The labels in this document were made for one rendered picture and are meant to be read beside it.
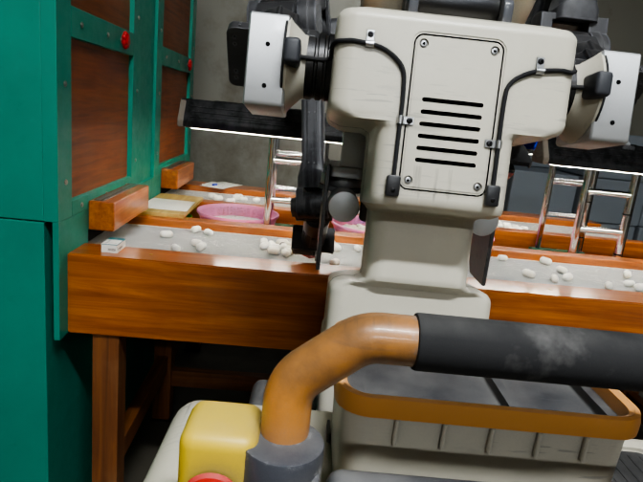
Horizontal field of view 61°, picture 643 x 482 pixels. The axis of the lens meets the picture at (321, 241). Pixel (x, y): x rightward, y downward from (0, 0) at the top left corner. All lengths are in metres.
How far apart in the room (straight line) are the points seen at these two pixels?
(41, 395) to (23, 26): 0.77
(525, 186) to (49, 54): 2.65
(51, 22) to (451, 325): 1.02
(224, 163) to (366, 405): 3.00
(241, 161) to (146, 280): 2.15
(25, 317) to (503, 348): 1.12
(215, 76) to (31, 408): 2.35
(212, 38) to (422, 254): 2.78
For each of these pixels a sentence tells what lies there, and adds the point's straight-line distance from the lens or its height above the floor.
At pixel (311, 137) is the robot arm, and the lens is 1.16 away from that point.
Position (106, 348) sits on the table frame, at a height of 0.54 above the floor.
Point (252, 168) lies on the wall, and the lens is 3.33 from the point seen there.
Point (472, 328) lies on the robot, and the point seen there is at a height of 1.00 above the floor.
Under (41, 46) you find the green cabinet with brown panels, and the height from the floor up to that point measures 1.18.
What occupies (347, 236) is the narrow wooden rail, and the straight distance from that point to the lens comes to 1.62.
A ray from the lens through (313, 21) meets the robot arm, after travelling 0.83.
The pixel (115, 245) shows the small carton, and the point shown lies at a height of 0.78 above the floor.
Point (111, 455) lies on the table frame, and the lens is 1.49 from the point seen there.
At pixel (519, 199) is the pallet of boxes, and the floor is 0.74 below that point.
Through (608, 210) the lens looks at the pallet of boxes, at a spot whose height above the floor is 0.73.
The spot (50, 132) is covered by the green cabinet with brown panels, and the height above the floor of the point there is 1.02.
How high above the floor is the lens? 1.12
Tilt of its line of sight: 14 degrees down
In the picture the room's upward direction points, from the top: 6 degrees clockwise
